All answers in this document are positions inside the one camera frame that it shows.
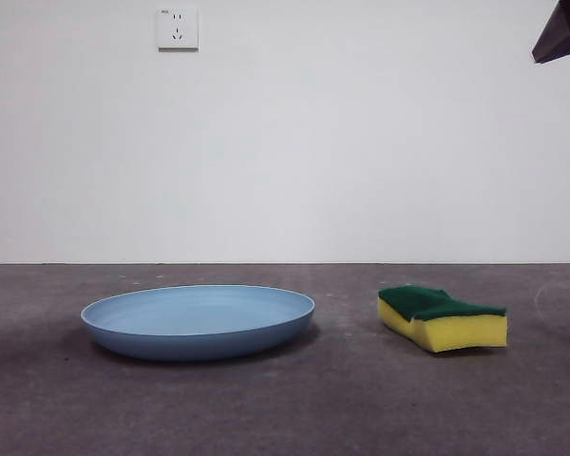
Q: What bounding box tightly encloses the yellow sponge with green pad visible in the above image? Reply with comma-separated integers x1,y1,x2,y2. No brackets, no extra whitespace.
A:
377,283,508,354

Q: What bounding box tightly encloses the light blue round plate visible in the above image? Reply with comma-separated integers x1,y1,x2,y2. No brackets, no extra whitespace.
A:
79,283,315,363

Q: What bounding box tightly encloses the white wall socket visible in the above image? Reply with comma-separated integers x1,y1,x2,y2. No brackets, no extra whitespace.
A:
158,7,200,52

